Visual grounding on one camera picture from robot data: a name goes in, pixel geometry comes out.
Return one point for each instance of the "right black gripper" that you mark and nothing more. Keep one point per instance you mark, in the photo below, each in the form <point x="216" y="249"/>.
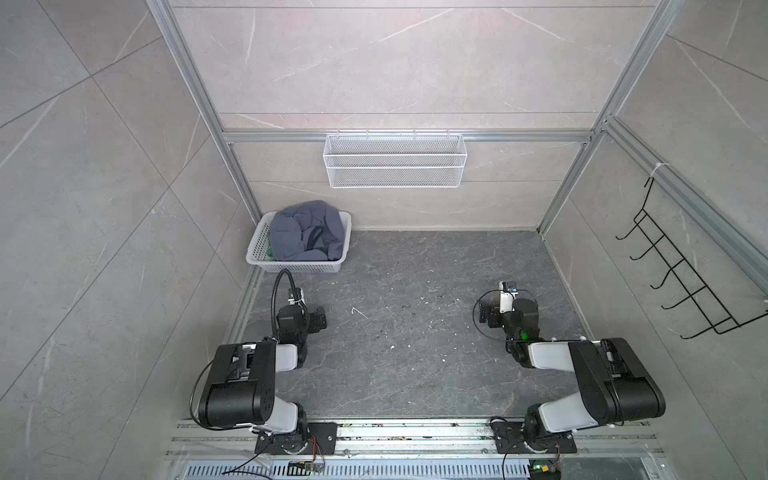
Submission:
<point x="492" y="315"/>

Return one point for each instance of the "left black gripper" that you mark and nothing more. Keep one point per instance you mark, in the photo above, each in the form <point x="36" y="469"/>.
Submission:
<point x="315" y="320"/>

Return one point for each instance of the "blue-grey tank top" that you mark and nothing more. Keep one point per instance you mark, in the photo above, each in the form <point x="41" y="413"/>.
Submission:
<point x="307" y="232"/>

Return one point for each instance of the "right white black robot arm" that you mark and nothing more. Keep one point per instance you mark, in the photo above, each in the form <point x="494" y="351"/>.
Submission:
<point x="613" y="384"/>

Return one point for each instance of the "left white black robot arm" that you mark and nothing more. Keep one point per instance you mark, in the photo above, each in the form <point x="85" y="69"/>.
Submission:
<point x="239" y="384"/>

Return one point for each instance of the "white plastic laundry basket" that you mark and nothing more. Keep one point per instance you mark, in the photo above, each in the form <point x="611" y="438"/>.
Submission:
<point x="260" y="243"/>

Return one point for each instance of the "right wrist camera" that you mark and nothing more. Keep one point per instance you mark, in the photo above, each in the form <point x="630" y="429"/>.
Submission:
<point x="508" y="292"/>

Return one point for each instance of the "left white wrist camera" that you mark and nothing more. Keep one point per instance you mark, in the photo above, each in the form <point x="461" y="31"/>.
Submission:
<point x="296" y="296"/>

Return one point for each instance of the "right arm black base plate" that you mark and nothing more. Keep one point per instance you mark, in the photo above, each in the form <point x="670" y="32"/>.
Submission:
<point x="513" y="437"/>

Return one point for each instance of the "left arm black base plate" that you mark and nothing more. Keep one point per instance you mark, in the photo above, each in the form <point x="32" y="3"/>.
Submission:
<point x="313" y="438"/>

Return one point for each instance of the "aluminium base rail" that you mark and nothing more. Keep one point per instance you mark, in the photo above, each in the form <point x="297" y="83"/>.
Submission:
<point x="431" y="448"/>

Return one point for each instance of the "black wire hook rack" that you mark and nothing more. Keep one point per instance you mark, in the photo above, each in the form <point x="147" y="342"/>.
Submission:
<point x="717" y="317"/>

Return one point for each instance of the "white wire mesh shelf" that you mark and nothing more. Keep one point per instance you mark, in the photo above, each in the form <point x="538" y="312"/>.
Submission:
<point x="368" y="161"/>

